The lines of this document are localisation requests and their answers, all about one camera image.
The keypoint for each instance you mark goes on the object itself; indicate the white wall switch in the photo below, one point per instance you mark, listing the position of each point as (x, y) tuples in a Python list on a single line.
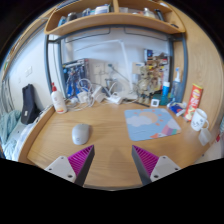
[(29, 71)]

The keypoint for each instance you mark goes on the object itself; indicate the large white power adapter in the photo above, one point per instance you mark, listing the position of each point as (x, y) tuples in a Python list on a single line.
[(98, 94)]

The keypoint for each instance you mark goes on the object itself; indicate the wooden shelf unit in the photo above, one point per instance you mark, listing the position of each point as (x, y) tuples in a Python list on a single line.
[(113, 20)]

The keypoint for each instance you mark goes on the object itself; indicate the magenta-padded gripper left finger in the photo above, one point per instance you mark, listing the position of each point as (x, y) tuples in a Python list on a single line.
[(63, 166)]

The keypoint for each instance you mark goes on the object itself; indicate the black ruler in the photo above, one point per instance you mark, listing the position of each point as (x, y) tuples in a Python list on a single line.
[(140, 103)]

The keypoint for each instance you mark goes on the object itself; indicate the white wall plate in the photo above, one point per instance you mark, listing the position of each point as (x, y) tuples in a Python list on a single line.
[(137, 68)]

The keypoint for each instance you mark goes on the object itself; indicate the metal cup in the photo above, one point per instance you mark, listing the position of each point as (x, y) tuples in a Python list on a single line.
[(110, 83)]

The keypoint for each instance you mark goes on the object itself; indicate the teal round tin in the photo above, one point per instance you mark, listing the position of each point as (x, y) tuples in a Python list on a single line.
[(164, 101)]

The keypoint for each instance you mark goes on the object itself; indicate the grey computer mouse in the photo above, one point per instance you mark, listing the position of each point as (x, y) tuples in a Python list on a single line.
[(80, 134)]

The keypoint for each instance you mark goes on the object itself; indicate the white block charger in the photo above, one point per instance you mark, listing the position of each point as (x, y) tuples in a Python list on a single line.
[(82, 97)]

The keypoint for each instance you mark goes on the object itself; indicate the small clear plastic packet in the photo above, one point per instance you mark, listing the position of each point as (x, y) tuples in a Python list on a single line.
[(205, 136)]

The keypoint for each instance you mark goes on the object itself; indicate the teal blanket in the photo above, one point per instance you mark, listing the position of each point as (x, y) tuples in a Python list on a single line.
[(8, 128)]

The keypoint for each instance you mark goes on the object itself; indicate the clear blue spray bottle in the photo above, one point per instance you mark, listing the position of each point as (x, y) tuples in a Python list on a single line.
[(177, 90)]

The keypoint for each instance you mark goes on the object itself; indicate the blue robot model kit box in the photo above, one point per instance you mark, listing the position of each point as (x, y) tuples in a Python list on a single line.
[(75, 75)]

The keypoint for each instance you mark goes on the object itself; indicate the blue cloud print mouse pad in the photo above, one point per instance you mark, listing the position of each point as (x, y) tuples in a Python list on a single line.
[(150, 125)]

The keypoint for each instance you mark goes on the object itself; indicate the blue tissue pack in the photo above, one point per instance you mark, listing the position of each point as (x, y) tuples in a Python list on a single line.
[(176, 108)]

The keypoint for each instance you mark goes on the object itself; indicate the white desk lamp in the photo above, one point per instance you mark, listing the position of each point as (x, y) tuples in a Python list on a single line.
[(130, 96)]

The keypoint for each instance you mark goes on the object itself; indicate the grey metal desk frame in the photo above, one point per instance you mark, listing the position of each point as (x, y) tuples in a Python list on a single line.
[(46, 66)]

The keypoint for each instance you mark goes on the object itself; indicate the black bag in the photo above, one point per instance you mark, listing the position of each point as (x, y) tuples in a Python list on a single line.
[(29, 105)]

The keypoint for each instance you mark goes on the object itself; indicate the blue tube white cap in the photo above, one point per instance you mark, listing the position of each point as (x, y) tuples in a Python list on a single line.
[(165, 89)]

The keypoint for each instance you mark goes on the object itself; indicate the white mug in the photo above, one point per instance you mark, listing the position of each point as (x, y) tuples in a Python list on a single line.
[(199, 120)]

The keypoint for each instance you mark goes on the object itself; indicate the bed with light sheet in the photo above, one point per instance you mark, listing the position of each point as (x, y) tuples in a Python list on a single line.
[(21, 140)]

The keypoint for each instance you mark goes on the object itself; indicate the white wall socket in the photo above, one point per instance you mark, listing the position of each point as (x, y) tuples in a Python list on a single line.
[(98, 68)]

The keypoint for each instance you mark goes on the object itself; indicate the red chips can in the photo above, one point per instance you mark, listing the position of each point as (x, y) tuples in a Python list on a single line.
[(193, 101)]

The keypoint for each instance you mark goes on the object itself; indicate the white red-pump lotion bottle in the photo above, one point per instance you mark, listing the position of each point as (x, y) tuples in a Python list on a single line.
[(58, 101)]

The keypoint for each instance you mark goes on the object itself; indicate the small white desk clock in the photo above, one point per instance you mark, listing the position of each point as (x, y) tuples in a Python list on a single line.
[(155, 102)]

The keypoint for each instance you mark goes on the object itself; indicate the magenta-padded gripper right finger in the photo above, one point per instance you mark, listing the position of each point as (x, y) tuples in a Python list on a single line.
[(163, 166)]

